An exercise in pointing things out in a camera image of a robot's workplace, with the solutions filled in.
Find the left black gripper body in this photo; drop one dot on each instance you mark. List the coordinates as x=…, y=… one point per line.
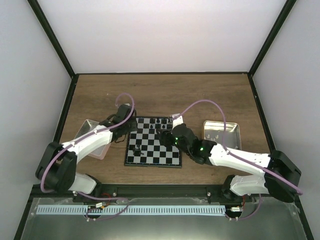
x=133, y=128

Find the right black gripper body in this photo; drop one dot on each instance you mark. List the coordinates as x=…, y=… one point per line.
x=165, y=136

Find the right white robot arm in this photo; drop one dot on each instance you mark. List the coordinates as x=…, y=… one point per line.
x=271, y=174

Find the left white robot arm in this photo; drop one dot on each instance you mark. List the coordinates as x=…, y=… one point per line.
x=57, y=168

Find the pile of white chess pieces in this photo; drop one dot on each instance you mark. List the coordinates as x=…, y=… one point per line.
x=212, y=137

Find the black and white chessboard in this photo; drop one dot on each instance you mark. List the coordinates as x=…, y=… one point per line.
x=155, y=155

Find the pink plastic tray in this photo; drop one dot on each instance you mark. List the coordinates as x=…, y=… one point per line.
x=95, y=140

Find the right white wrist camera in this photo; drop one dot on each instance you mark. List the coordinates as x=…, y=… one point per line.
x=176, y=120

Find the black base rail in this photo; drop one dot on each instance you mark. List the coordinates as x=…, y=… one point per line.
x=211, y=192

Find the light blue cable duct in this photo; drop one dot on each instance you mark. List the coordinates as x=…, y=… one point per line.
x=134, y=210

